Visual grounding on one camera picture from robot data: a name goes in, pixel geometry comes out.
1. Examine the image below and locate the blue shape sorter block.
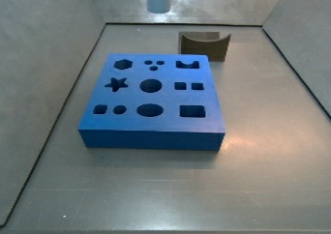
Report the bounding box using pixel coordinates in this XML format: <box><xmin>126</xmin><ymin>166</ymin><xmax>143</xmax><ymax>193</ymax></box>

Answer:
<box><xmin>78</xmin><ymin>54</ymin><xmax>226</xmax><ymax>151</ymax></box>

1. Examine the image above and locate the dark curved U-shaped block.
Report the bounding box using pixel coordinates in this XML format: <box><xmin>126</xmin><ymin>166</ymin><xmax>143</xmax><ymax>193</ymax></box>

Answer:
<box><xmin>179</xmin><ymin>31</ymin><xmax>231</xmax><ymax>62</ymax></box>

